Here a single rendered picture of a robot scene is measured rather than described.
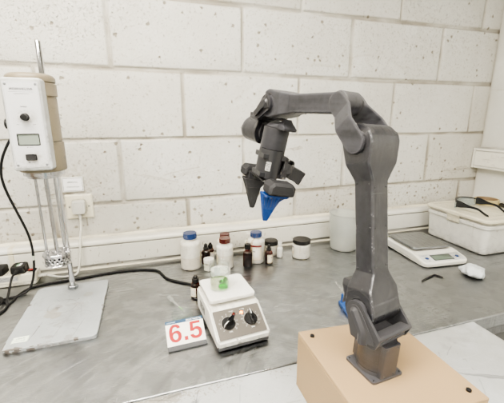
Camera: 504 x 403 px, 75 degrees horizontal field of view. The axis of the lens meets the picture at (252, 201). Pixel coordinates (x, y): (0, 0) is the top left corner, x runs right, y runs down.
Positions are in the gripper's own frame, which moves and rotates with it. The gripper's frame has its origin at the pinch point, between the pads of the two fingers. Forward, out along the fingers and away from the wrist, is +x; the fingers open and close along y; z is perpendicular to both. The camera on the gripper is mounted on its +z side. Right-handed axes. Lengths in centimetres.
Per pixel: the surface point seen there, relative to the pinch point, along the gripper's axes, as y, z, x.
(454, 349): -28, 43, 23
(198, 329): -2.9, -10.1, 33.3
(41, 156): 18, -47, 0
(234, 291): 0.7, -1.2, 25.2
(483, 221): 9, 97, 3
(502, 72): 45, 128, -57
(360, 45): 55, 55, -51
